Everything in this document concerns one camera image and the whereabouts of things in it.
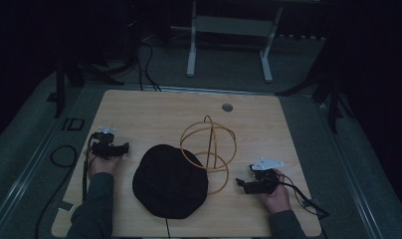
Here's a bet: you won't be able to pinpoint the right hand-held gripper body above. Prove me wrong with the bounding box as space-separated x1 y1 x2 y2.
248 156 285 195

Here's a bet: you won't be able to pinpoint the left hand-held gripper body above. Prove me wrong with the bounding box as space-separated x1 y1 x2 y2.
90 125 123 160

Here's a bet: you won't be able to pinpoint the black hat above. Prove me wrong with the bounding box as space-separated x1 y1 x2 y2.
131 143 209 220

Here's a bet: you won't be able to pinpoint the yellow wire hat stand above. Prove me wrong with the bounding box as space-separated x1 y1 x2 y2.
179 115 238 196

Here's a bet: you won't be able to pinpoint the person's left hand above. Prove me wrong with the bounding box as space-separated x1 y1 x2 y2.
85 149 122 178

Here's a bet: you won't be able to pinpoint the person's right hand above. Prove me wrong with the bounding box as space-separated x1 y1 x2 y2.
259 168 293 215

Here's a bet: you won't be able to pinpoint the black tripod stand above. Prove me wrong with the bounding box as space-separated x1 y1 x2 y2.
274 49 356 135
46 56 138 120

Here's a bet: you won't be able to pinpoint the white metal stand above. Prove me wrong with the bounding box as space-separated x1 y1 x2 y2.
170 0 322 84

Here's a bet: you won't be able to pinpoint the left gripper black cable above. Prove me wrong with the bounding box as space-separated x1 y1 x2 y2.
82 132 98 204

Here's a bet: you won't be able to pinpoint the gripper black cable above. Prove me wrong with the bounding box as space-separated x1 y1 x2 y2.
278 172 330 220
82 132 98 204

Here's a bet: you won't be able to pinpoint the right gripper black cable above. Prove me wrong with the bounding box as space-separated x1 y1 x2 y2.
278 172 330 220

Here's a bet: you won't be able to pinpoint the black cable on floor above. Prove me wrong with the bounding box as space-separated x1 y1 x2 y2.
34 144 79 239

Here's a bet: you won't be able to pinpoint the black background cables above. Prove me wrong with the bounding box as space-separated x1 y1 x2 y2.
134 41 163 93

